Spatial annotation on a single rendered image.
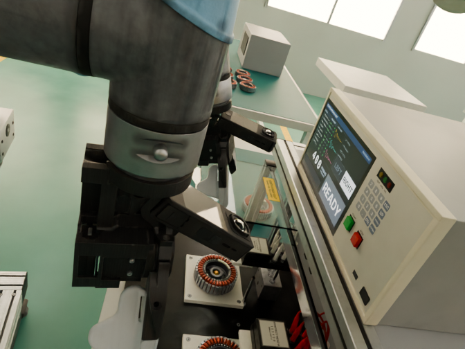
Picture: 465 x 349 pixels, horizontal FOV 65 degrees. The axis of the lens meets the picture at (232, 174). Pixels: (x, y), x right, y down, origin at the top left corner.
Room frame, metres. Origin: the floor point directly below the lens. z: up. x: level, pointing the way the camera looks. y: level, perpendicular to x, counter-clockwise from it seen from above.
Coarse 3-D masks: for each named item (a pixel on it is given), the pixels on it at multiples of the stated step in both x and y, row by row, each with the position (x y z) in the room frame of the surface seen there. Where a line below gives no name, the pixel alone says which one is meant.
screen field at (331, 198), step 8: (328, 176) 0.65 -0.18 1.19; (328, 184) 0.64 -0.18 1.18; (320, 192) 0.65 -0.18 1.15; (328, 192) 0.63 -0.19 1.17; (336, 192) 0.60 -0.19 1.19; (328, 200) 0.61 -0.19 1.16; (336, 200) 0.59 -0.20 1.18; (328, 208) 0.60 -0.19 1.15; (336, 208) 0.58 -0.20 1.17; (336, 216) 0.57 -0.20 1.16
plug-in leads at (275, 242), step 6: (276, 234) 0.75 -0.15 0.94; (294, 234) 0.74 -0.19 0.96; (276, 240) 0.74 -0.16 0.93; (270, 246) 0.75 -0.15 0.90; (276, 246) 0.72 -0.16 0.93; (282, 246) 0.70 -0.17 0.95; (276, 252) 0.70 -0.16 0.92; (282, 252) 0.74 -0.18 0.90; (276, 258) 0.70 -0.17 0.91; (282, 258) 0.71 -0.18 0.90
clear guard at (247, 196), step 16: (192, 176) 0.72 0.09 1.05; (240, 176) 0.76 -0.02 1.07; (256, 176) 0.78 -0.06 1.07; (272, 176) 0.81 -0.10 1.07; (240, 192) 0.69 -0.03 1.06; (256, 192) 0.71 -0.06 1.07; (240, 208) 0.63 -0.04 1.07; (256, 208) 0.65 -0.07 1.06; (272, 208) 0.67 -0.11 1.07; (288, 208) 0.69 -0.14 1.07; (272, 224) 0.61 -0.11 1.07; (288, 224) 0.63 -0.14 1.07
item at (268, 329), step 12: (252, 324) 0.50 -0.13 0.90; (264, 324) 0.49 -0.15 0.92; (276, 324) 0.50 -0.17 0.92; (240, 336) 0.48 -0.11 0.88; (252, 336) 0.48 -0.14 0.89; (264, 336) 0.46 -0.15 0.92; (276, 336) 0.47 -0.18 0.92; (288, 336) 0.48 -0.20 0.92; (240, 348) 0.45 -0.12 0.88; (252, 348) 0.46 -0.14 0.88; (264, 348) 0.44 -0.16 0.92; (276, 348) 0.45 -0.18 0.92; (288, 348) 0.45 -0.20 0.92
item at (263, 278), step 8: (256, 272) 0.76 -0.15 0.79; (264, 272) 0.73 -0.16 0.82; (256, 280) 0.73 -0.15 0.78; (264, 280) 0.70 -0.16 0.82; (256, 288) 0.72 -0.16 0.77; (264, 288) 0.69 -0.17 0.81; (272, 288) 0.69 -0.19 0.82; (280, 288) 0.70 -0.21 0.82; (264, 296) 0.69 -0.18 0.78; (272, 296) 0.69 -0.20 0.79
